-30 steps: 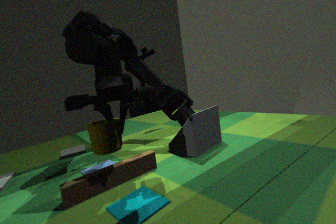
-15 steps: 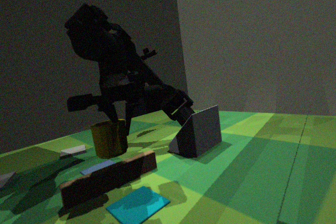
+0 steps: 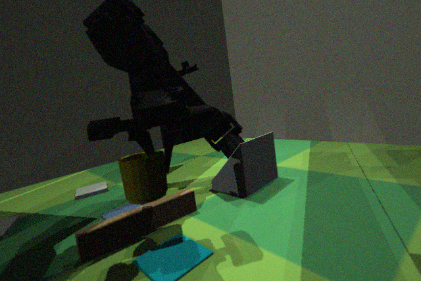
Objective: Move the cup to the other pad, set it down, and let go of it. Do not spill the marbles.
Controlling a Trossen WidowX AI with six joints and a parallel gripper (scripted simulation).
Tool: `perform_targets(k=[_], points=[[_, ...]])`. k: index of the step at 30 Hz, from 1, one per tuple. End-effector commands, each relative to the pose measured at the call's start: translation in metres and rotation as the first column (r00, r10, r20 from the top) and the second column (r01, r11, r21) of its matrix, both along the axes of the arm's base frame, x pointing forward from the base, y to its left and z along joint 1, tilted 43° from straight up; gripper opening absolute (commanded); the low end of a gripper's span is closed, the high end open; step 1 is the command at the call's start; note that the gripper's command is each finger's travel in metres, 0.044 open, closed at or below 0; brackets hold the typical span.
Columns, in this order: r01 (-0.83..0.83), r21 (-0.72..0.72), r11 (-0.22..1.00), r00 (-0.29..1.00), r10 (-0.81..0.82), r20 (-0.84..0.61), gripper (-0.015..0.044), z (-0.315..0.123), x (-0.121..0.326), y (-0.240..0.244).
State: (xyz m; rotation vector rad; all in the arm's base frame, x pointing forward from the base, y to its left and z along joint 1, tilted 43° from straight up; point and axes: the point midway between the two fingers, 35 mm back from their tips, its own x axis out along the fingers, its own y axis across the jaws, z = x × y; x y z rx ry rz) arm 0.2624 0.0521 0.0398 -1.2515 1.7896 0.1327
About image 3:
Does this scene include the brown wooden plank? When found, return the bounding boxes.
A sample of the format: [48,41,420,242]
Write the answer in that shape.
[75,188,197,264]

